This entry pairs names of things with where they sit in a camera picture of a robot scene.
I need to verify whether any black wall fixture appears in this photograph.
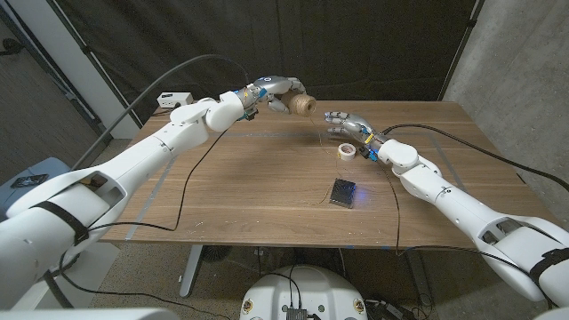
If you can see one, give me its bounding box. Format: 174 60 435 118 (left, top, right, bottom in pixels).
0 37 26 57

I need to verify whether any white power outlet box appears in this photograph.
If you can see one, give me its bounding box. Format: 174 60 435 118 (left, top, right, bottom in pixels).
156 92 195 109

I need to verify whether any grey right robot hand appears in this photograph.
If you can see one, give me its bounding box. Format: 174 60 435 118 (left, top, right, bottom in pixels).
323 110 386 155

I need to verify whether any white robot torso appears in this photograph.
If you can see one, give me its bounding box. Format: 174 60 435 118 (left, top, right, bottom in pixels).
238 265 369 320

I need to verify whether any white adhesive tape roll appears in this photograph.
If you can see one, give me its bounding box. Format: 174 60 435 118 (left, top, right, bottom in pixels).
337 142 357 162

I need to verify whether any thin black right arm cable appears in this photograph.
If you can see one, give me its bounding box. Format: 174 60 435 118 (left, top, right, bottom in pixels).
376 160 534 275

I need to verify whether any jute twine strand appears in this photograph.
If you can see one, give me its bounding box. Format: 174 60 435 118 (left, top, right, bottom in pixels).
308 115 357 207

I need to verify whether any black backdrop frame pole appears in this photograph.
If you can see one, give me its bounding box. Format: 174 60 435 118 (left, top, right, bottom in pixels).
437 0 485 102
46 0 144 129

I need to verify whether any brown jute twine spool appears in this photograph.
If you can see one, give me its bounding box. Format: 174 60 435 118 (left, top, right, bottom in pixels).
280 91 317 118

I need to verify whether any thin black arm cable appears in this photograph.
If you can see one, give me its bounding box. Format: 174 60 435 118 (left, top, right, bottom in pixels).
376 160 534 275
86 129 230 233

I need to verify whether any black backdrop curtain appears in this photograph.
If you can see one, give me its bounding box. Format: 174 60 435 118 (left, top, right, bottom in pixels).
46 0 485 125

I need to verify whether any black torso cable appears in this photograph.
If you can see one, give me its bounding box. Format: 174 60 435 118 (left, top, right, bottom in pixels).
260 265 304 312

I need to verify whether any black round fan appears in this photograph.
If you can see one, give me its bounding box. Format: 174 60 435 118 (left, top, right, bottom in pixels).
202 245 233 263

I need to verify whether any blue plastic container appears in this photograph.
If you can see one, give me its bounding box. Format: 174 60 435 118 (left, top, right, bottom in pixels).
0 156 75 210

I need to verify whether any light grey table leg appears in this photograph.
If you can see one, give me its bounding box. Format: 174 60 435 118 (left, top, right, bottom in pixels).
179 244 205 299

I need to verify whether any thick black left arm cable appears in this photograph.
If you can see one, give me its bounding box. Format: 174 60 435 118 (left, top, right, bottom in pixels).
70 53 250 172

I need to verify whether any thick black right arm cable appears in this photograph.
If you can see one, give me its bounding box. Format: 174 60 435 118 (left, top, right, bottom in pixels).
381 123 569 192

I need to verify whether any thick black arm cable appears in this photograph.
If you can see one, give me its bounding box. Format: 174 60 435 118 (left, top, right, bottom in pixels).
70 53 250 172
381 123 569 192

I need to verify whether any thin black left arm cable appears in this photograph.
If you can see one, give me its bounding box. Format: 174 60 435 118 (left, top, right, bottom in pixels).
86 129 230 233

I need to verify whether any black outlet box cord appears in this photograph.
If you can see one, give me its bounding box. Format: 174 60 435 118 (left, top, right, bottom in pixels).
150 104 179 117

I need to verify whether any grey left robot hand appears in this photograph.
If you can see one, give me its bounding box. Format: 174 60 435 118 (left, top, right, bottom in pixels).
242 75 309 117

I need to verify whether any black flat package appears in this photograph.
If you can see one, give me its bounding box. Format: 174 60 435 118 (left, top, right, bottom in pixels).
329 178 357 210

